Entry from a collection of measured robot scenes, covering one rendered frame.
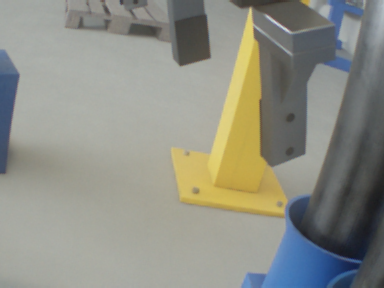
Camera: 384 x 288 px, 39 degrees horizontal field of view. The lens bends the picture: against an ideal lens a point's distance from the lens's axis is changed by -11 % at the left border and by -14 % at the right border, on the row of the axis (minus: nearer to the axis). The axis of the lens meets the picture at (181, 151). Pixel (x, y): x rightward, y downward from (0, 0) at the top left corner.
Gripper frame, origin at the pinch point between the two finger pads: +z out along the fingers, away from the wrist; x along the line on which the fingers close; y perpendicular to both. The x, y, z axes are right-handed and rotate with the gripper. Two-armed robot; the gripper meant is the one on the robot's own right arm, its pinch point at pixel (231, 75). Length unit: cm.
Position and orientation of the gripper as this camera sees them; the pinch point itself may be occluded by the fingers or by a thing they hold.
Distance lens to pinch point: 39.7
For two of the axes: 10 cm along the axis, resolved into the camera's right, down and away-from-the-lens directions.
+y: -9.2, 3.1, -2.6
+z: 0.9, 7.8, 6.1
